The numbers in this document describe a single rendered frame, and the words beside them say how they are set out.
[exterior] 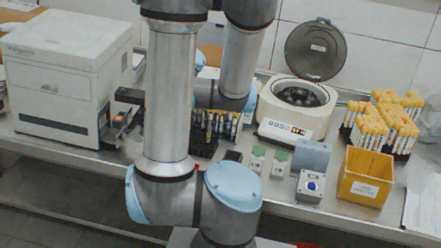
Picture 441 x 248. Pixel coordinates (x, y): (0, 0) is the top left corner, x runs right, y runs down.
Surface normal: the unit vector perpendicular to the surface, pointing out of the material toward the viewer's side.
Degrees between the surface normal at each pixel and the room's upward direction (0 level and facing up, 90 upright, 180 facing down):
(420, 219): 1
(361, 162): 90
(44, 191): 0
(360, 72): 90
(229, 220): 89
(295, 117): 90
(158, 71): 79
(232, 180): 7
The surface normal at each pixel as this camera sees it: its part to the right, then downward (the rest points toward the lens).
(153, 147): -0.48, 0.32
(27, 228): 0.11, -0.80
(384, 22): -0.22, 0.55
